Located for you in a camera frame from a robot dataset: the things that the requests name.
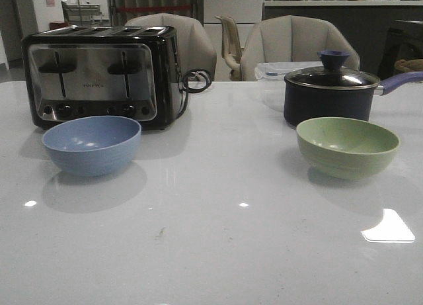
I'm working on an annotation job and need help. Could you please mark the blue plastic bowl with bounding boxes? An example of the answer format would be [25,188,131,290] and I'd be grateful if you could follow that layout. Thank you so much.
[42,116,142,177]

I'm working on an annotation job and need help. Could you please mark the green plastic bowl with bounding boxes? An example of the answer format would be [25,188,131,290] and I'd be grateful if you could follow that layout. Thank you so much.
[296,116,401,180]

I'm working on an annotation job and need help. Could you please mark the clear plastic food container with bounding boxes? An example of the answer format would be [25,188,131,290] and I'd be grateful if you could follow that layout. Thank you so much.
[254,61,322,112]

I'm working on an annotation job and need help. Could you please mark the beige armchair left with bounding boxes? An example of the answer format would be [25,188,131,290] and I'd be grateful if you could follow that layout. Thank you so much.
[125,13,217,81]

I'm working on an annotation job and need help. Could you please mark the beige armchair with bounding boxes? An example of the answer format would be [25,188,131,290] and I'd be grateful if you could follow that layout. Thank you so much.
[125,13,217,81]
[240,15,360,81]

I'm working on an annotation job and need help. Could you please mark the dark blue saucepan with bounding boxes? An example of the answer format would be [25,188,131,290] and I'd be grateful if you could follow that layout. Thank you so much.
[284,71,422,126]

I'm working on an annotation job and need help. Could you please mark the cream plastic chair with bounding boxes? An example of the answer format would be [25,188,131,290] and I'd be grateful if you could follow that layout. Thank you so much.
[215,16,243,81]

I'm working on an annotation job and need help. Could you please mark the black and steel toaster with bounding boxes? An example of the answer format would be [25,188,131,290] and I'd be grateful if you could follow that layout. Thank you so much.
[22,25,186,130]

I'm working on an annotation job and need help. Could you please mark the beige armchair right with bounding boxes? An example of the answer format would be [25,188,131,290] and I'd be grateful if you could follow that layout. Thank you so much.
[240,15,360,81]

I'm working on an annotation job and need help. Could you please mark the glass pot lid blue knob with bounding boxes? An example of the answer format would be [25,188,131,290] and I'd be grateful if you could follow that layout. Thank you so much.
[284,50,380,90]

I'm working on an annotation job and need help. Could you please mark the white cabinet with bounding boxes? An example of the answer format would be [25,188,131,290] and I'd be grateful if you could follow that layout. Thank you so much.
[203,0,264,81]

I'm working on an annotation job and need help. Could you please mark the black toaster power cord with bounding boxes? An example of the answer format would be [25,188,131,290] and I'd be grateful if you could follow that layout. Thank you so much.
[174,69,212,120]

